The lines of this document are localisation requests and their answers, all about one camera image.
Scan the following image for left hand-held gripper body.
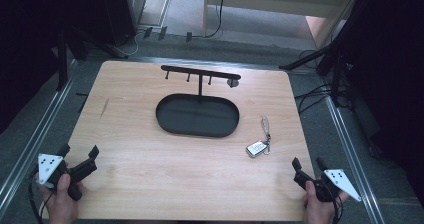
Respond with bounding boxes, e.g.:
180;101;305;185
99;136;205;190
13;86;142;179
35;153;98;202

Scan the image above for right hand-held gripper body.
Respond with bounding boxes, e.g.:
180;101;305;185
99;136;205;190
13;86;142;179
292;168;362;203

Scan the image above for silver car key with strap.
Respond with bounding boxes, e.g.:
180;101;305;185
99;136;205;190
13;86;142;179
245;115;272;159

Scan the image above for black key rack with tray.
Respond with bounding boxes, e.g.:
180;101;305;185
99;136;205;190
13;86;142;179
155;64;242;139

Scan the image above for person's right hand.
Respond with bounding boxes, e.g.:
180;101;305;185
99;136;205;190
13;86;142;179
302;180;351;224

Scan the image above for person's left hand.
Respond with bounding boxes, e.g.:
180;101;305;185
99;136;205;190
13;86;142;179
38;173;85;224

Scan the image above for black metal stand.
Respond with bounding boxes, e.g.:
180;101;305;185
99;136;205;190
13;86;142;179
55;26;129;92

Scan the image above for black tripod stand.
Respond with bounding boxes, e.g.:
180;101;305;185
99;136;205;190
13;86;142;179
279;33;354;108

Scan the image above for dark curtain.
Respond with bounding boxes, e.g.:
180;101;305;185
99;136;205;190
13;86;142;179
0;0;111;135
336;0;424;205

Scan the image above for black cabinet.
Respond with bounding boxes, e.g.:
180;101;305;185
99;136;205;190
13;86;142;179
99;0;148;46

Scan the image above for white desk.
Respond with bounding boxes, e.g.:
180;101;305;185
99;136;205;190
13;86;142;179
202;0;364;50

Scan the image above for aluminium rail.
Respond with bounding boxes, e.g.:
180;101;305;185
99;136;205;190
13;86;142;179
324;95;387;224
0;59;80;215

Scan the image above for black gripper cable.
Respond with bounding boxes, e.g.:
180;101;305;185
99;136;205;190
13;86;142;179
27;170;55;224
330;193;345;224

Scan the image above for black floor cables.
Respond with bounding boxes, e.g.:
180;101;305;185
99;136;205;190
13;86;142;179
294;49;352;115

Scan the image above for white cable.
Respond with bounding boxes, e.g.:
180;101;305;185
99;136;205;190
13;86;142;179
113;30;145;57

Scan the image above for black hanging cable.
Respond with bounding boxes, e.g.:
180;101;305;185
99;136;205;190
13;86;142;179
191;0;228;40

